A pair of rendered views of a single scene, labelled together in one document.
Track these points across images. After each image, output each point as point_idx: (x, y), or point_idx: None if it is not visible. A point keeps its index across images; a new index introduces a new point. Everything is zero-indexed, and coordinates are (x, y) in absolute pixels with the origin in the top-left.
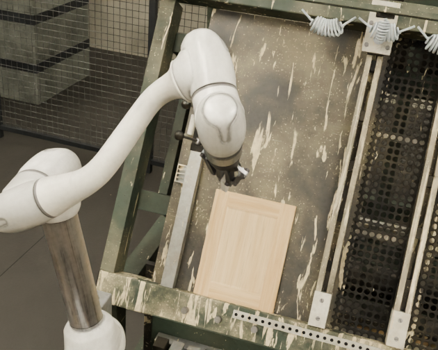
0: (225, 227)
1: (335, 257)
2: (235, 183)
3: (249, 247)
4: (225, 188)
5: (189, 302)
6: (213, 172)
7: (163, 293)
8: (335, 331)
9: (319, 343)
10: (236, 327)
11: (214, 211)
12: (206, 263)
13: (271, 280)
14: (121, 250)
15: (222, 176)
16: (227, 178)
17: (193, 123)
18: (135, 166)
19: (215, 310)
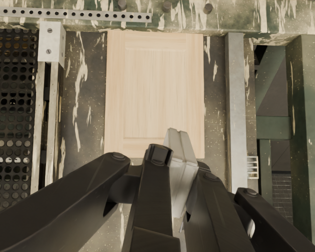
0: (183, 114)
1: (40, 105)
2: (101, 166)
3: (149, 97)
4: (170, 138)
5: (204, 20)
6: (249, 205)
7: (237, 23)
8: (30, 23)
9: (45, 6)
10: (144, 4)
11: (200, 130)
12: (196, 69)
13: (116, 66)
14: (298, 63)
15: (192, 193)
16: (153, 187)
17: (252, 233)
18: (310, 164)
19: (172, 17)
